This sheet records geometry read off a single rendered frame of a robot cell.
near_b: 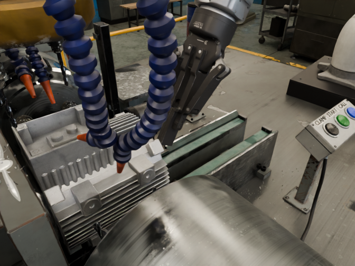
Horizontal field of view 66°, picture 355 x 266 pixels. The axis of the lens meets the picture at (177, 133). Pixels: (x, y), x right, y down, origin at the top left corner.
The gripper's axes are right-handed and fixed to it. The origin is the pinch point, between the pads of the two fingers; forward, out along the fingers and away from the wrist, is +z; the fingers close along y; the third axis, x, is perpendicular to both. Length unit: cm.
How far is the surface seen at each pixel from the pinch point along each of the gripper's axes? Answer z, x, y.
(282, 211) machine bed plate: 13.8, 37.0, 14.6
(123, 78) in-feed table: 4, 31, -61
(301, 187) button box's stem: 5.9, 39.4, 15.1
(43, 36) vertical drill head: -8.4, -25.7, 2.7
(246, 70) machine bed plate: -21, 97, -51
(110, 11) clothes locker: -46, 249, -478
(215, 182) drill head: 0.1, -8.1, 17.4
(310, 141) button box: -6.8, 23.8, 15.7
